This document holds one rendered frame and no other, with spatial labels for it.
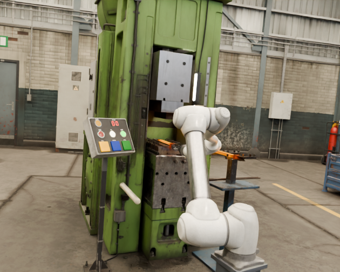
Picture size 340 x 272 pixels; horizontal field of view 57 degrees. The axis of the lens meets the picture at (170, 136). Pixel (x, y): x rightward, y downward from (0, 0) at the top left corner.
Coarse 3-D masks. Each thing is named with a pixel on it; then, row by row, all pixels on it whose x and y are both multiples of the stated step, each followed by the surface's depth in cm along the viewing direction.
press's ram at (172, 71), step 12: (156, 60) 259; (168, 60) 257; (180, 60) 260; (192, 60) 264; (156, 72) 258; (168, 72) 257; (180, 72) 261; (156, 84) 257; (168, 84) 258; (180, 84) 262; (156, 96) 256; (168, 96) 260; (180, 96) 264
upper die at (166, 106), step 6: (150, 102) 284; (156, 102) 270; (162, 102) 258; (168, 102) 260; (174, 102) 262; (180, 102) 264; (150, 108) 284; (156, 108) 269; (162, 108) 259; (168, 108) 261; (174, 108) 263
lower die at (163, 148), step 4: (148, 140) 298; (156, 140) 294; (148, 144) 284; (156, 144) 277; (160, 144) 271; (164, 144) 273; (168, 144) 268; (156, 148) 266; (160, 148) 262; (164, 148) 264; (168, 148) 265; (160, 152) 263; (164, 152) 264; (168, 152) 266; (172, 152) 267; (176, 152) 269
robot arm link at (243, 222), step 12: (240, 204) 155; (228, 216) 149; (240, 216) 147; (252, 216) 148; (240, 228) 146; (252, 228) 147; (228, 240) 146; (240, 240) 146; (252, 240) 148; (240, 252) 148; (252, 252) 149
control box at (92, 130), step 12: (96, 120) 224; (108, 120) 232; (120, 120) 241; (96, 132) 220; (108, 132) 228; (120, 132) 235; (96, 144) 216; (108, 144) 223; (120, 144) 231; (132, 144) 239; (96, 156) 216; (108, 156) 226
